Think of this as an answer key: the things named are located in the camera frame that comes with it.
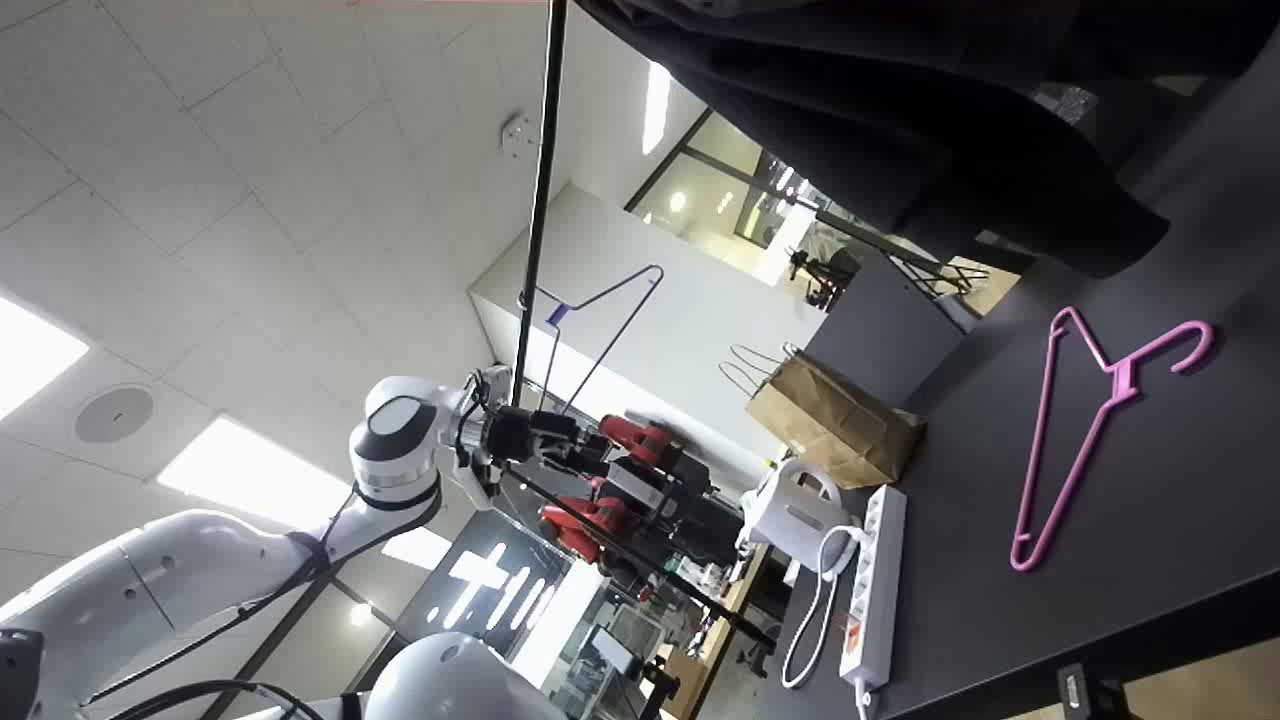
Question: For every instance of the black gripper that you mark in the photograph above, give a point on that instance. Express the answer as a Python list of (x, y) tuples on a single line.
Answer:
[(509, 433)]

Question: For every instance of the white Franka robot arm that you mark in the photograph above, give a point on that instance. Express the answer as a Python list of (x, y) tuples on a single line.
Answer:
[(175, 587)]

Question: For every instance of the blue coat hanger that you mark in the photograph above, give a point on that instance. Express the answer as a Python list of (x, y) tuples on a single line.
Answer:
[(627, 287)]

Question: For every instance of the black clothes rod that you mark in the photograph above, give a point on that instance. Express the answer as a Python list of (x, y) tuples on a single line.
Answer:
[(542, 202)]

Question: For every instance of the dark hanging coat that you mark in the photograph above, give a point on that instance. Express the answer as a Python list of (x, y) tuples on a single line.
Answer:
[(932, 107)]

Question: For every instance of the red black machine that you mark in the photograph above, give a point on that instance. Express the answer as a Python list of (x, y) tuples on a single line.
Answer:
[(638, 442), (582, 524)]

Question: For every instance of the brown paper bag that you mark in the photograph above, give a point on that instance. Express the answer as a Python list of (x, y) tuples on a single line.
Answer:
[(832, 422)]

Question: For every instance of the rectangular ceiling light panel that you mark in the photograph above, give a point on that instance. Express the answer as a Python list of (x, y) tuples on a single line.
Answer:
[(255, 475), (28, 358)]

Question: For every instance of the grey box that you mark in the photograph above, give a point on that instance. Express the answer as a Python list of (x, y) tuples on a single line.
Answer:
[(880, 332)]

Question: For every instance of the white power strip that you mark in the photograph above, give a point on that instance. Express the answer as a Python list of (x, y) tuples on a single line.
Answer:
[(876, 587)]

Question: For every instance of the round ceiling speaker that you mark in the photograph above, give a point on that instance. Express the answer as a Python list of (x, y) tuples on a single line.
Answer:
[(115, 415)]

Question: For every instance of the black table clamp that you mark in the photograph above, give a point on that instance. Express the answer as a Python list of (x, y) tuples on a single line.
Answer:
[(1080, 689)]

